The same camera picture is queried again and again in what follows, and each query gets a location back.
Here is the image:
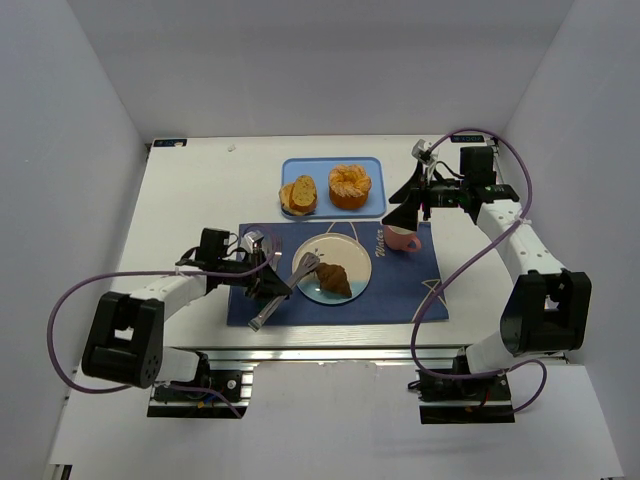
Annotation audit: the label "blue plastic tray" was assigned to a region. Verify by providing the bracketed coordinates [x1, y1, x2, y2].
[281, 157, 387, 219]

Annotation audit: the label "blue cloth placemat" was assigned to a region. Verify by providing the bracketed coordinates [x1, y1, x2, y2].
[225, 221, 450, 328]

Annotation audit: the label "sliced toast bread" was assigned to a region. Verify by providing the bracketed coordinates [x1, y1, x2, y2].
[279, 175, 318, 216]

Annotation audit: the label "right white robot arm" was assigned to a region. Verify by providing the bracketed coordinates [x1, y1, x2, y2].
[382, 141, 592, 379]

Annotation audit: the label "right blue label sticker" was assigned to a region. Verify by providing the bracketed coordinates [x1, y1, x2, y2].
[450, 133, 485, 144]

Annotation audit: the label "purple cable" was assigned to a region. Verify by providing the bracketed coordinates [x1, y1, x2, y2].
[409, 128, 547, 414]
[47, 223, 279, 419]

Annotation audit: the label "aluminium table edge rail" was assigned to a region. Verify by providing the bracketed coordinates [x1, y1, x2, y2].
[164, 342, 571, 374]

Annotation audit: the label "brown croissant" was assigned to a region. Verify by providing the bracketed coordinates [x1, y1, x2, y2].
[314, 262, 352, 298]

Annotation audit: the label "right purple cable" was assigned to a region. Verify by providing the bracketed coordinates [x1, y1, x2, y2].
[409, 128, 547, 414]

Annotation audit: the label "round orange sugared bun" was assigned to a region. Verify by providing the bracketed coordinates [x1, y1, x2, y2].
[328, 164, 372, 210]

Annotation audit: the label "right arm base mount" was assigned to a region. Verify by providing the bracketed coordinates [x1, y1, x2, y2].
[407, 347, 515, 425]

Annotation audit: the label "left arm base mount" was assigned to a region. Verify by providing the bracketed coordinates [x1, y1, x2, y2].
[146, 352, 254, 419]

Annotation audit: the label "blue label sticker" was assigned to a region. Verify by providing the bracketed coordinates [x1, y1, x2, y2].
[152, 138, 187, 148]
[450, 133, 485, 144]

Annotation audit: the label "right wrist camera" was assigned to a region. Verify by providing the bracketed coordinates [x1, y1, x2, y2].
[411, 139, 437, 167]

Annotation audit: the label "white and blue plate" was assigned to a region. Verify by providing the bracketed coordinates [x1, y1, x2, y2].
[292, 233, 372, 305]

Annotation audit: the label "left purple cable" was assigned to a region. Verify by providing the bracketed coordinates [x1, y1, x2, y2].
[47, 223, 279, 419]

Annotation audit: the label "metal tongs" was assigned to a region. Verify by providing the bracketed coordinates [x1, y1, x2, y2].
[248, 252, 320, 332]

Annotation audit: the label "left blue label sticker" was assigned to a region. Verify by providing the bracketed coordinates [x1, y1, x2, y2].
[152, 138, 187, 148]

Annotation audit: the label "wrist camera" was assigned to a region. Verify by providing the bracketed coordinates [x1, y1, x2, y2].
[411, 139, 437, 167]
[240, 230, 264, 254]

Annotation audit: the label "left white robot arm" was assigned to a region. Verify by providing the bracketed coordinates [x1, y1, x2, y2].
[81, 228, 291, 390]

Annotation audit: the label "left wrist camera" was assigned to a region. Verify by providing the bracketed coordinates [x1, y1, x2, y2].
[240, 230, 264, 254]

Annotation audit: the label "pink mug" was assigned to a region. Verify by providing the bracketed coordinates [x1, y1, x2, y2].
[383, 225, 422, 253]

